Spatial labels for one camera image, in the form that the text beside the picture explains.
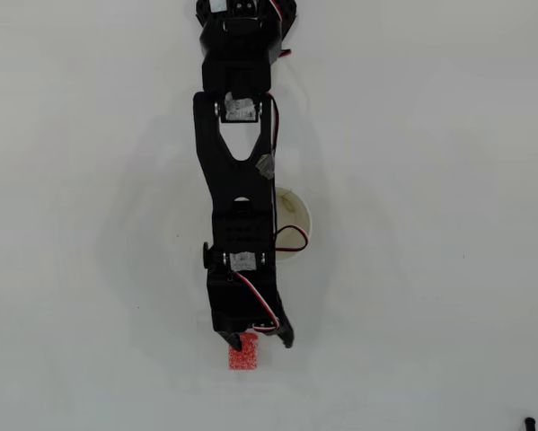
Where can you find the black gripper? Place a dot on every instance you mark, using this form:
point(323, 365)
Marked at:
point(233, 314)

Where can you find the red foam cube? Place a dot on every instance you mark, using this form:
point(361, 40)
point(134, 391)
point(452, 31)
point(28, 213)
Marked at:
point(246, 359)

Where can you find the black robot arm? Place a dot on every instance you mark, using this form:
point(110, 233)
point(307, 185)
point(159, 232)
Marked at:
point(237, 179)

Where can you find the tan ribbed paper cup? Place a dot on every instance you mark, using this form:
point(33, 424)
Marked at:
point(295, 215)

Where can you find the clear tape piece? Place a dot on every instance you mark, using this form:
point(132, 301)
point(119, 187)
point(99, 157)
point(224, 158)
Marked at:
point(265, 166)

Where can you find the small black stub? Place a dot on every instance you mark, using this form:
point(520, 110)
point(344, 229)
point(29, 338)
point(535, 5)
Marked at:
point(529, 424)

